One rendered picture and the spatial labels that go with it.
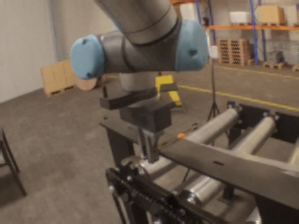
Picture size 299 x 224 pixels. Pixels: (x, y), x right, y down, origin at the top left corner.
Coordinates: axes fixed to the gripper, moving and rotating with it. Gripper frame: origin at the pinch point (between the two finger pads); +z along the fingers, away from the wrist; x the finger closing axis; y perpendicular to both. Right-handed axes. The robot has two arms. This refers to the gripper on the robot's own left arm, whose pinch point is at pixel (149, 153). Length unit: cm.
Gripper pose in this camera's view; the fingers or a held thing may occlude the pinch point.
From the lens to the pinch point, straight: 55.0
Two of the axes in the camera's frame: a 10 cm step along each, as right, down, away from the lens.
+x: -6.4, -1.9, 7.5
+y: 7.6, -3.2, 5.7
